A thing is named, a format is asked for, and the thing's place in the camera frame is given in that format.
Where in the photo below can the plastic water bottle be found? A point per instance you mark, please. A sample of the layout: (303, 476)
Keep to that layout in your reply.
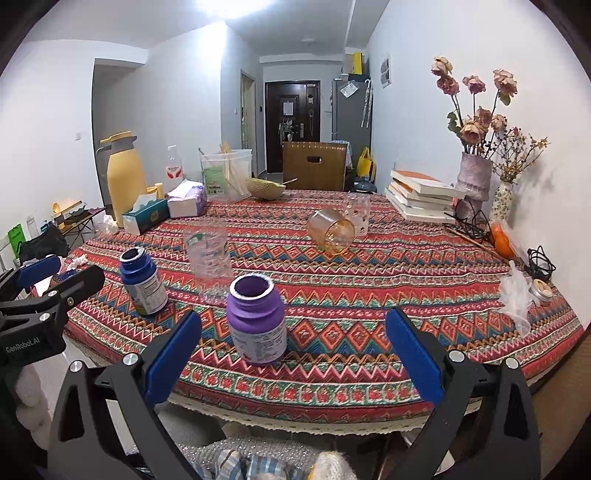
(173, 169)

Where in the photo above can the clear plastic glove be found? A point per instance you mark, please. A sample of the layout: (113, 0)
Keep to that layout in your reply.
(516, 298)

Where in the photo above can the round metal tin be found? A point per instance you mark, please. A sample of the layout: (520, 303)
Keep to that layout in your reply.
(541, 292)

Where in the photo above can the pink ceramic vase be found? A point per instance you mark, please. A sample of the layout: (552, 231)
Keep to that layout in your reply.
(474, 179)

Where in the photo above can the clear floral glass jar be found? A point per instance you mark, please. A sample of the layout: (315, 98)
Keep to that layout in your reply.
(357, 211)

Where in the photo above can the dark entrance door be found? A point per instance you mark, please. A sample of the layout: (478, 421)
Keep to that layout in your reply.
(292, 112)

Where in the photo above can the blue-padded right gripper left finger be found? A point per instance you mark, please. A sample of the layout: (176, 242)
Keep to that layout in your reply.
(105, 425)

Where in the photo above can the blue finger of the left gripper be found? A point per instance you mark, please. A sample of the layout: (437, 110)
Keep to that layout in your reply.
(38, 270)

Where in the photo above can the yellow tote bag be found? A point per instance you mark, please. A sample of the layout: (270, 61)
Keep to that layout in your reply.
(364, 168)

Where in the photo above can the purple open bottle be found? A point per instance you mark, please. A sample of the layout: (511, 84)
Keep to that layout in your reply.
(255, 313)

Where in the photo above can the yellow thermos jug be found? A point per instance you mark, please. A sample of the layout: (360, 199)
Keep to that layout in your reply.
(124, 174)

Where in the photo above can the dried pink roses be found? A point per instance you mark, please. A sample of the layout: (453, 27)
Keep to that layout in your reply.
(475, 119)

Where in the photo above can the dried yellow twig flowers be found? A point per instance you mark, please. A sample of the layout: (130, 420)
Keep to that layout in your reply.
(515, 151)

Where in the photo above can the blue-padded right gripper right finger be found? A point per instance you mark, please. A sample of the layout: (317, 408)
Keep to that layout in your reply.
(505, 442)

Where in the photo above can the amber glass cup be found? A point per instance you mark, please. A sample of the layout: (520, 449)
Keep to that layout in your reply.
(331, 230)

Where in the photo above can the small folding side table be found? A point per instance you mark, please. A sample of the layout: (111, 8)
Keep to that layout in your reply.
(77, 223)

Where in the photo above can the green yellow bowl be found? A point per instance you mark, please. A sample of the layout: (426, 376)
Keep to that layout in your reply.
(264, 189)

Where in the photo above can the floral white slim vase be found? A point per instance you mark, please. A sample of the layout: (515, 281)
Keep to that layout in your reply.
(502, 203)

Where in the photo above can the black bag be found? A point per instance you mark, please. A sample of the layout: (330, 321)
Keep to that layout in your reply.
(49, 242)

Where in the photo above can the green tissue box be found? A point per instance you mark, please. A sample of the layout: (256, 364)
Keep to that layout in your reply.
(147, 212)

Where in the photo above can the white purple tissue pack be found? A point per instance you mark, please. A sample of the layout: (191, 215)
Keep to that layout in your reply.
(188, 199)

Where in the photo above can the bag of oranges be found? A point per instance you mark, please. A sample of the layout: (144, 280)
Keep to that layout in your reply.
(505, 241)

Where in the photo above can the wooden chopstick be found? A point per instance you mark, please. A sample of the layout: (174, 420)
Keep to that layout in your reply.
(476, 243)

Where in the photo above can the blue open bottle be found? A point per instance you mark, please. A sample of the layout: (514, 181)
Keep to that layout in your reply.
(140, 277)

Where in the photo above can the grey refrigerator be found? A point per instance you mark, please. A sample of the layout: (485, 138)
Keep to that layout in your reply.
(348, 115)

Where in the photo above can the patterned red tablecloth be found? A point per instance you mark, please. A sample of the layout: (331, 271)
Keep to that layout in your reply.
(339, 374)

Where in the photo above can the clear plastic container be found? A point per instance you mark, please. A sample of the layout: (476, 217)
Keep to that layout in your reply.
(225, 175)

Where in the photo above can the stack of books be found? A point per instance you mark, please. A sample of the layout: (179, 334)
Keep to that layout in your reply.
(422, 198)

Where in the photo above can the wooden chair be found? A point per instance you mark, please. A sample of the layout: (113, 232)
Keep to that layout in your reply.
(314, 165)

